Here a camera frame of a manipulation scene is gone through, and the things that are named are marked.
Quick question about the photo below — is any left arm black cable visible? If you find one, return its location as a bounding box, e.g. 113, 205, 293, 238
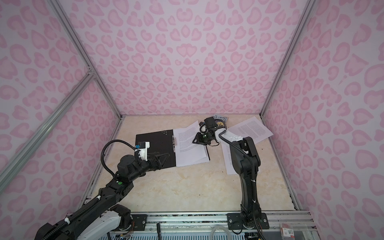
100, 139, 137, 178

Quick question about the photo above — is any colourful treehouse book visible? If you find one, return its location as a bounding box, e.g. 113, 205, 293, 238
213, 115, 228, 123

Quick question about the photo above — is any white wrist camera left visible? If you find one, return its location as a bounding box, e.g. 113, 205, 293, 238
135, 142, 150, 162

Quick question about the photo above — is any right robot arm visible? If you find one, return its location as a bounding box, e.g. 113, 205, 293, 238
192, 117, 266, 233

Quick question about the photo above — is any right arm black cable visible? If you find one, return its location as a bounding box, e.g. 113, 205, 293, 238
217, 128, 259, 187

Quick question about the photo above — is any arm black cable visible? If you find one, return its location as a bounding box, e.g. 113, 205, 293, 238
217, 128, 259, 187
100, 139, 137, 178

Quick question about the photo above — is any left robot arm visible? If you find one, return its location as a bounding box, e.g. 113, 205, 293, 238
35, 153, 170, 240

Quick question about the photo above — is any aluminium frame corner post left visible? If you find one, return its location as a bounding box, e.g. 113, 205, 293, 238
47, 0, 123, 119

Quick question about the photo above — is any centre right printed sheet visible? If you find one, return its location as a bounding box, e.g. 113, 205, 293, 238
173, 121, 210, 167

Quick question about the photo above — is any printed sheet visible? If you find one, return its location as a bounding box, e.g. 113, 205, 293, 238
220, 137, 261, 175
229, 117, 273, 144
173, 121, 210, 167

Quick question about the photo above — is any blue and black file folder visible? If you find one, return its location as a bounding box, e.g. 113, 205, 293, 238
134, 128, 211, 169

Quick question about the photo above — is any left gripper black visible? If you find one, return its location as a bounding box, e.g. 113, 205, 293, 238
128, 151, 169, 183

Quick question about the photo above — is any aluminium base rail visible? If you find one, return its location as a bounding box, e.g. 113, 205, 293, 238
55, 211, 320, 240

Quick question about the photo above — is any aluminium frame corner post right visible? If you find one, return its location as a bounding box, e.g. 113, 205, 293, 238
260, 0, 319, 121

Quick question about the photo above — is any right far printed sheet lower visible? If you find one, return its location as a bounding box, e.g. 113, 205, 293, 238
220, 137, 261, 175

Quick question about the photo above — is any aluminium frame corner post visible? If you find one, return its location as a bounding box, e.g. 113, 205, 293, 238
260, 0, 319, 121
47, 0, 123, 119

